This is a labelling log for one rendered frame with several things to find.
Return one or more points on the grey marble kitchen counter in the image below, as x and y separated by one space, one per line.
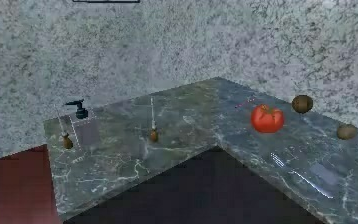
173 146

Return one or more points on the dark brown round potato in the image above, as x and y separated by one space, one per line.
302 104

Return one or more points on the olive brown potato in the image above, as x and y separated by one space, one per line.
346 132

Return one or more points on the red tomato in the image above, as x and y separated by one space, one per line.
267 120

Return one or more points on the clear soap bottle black pump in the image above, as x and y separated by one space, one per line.
83 128

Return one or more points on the silver fork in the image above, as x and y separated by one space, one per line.
277 160

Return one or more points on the dark framed window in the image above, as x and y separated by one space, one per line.
106 1

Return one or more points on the silver butter knife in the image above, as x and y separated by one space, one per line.
312 185

